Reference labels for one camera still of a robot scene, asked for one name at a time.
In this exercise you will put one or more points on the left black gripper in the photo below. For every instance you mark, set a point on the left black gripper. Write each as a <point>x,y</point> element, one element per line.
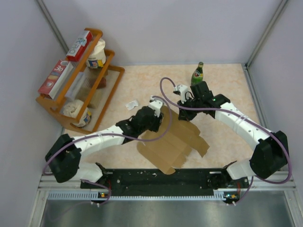
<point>157,122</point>

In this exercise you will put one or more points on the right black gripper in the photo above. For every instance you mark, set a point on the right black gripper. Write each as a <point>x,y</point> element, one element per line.
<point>183,115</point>

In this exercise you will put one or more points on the brown cardboard box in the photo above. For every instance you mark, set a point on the brown cardboard box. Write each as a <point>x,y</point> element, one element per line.
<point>171,151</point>

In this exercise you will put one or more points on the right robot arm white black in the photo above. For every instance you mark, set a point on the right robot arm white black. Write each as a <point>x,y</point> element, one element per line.
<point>270,149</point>

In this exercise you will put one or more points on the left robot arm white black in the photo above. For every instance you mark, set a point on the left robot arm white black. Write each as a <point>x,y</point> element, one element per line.
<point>65,156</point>

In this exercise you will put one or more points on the red white box upper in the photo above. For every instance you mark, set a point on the red white box upper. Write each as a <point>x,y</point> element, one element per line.
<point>79,46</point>

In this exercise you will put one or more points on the red white box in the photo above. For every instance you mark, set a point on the red white box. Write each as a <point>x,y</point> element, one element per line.
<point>55,79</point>
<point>79,46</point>

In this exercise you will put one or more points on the red white box lower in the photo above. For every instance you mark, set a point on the red white box lower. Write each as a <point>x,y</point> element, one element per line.
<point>55,79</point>

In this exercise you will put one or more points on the small clear plastic bag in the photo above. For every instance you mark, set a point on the small clear plastic bag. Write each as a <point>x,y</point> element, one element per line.
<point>131,105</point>

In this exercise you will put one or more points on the green glass bottle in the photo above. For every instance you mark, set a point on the green glass bottle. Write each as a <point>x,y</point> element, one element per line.
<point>198,74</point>

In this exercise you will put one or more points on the orange wooden shelf rack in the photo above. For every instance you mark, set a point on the orange wooden shelf rack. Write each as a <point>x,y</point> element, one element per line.
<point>95,87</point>

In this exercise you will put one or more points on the white paper bag lower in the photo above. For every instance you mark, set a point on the white paper bag lower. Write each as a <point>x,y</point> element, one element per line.
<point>72,109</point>

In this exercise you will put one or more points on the white paper bag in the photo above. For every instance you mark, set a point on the white paper bag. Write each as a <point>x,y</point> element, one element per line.
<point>97,58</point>
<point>72,109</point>

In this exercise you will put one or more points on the white paper bag upper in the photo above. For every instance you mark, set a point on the white paper bag upper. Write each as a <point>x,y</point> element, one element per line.
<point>97,58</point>

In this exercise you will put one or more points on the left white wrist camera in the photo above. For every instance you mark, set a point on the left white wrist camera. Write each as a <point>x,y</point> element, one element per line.
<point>156,103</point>

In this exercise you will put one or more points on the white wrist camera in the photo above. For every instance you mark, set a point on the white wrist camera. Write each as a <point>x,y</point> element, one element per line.
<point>183,92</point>
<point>156,103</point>

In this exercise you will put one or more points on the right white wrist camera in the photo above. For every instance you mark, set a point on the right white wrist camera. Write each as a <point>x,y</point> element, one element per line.
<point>183,92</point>

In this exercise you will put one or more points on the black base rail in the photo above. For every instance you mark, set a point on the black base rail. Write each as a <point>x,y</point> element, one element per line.
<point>183,182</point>

